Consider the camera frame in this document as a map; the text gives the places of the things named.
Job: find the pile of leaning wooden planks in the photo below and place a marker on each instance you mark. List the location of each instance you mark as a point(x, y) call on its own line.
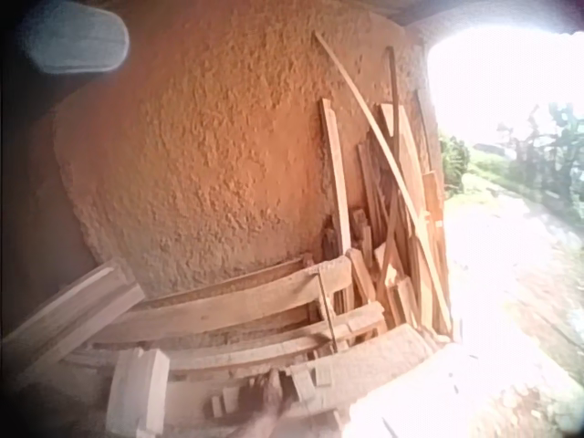
point(401, 255)

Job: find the long thin wooden slat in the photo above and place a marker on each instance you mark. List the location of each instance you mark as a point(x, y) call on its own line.
point(365, 114)

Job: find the heap of small wood offcuts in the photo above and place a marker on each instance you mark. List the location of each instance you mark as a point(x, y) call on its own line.
point(301, 385)

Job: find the person's right hand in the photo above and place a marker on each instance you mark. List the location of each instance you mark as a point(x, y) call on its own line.
point(262, 394)

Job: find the trees and bushes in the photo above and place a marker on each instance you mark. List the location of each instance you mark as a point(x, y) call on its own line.
point(524, 159)

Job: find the thick rough timber slab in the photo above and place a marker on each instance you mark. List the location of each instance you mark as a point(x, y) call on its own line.
point(365, 365)

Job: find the thick pale wooden beam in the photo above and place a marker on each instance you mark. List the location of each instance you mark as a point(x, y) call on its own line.
point(68, 315)

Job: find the tall pale wooden board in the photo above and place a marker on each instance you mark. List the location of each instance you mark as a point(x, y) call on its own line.
point(337, 182)

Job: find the person's right fingers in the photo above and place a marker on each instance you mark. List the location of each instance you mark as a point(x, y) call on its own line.
point(269, 382)

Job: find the short pale wooden block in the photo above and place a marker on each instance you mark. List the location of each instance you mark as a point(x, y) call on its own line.
point(137, 392)

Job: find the wide curved wooden plank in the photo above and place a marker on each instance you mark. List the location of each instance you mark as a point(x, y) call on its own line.
point(219, 310)

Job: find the long narrow wooden plank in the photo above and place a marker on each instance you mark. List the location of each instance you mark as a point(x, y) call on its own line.
point(255, 349)

